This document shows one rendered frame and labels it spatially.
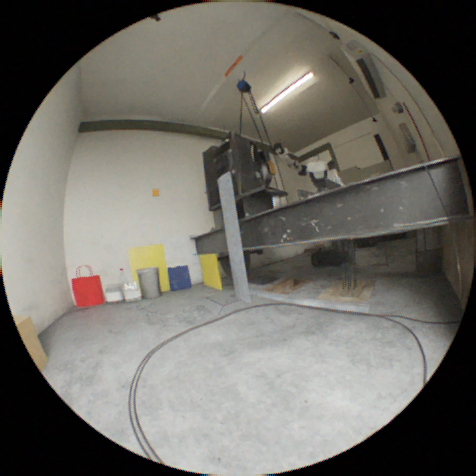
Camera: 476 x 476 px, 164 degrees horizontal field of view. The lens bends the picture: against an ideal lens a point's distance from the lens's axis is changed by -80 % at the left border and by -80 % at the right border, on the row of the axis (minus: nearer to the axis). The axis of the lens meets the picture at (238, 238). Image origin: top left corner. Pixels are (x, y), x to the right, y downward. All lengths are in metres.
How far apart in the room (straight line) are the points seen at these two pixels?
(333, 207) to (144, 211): 2.15
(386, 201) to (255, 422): 0.94
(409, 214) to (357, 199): 0.28
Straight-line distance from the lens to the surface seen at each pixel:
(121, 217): 2.36
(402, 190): 0.87
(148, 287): 2.00
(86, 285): 2.26
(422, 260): 1.62
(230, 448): 0.51
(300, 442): 0.50
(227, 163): 1.60
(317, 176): 2.25
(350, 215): 0.90
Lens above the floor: 0.47
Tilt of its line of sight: 2 degrees up
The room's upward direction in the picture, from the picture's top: 9 degrees counter-clockwise
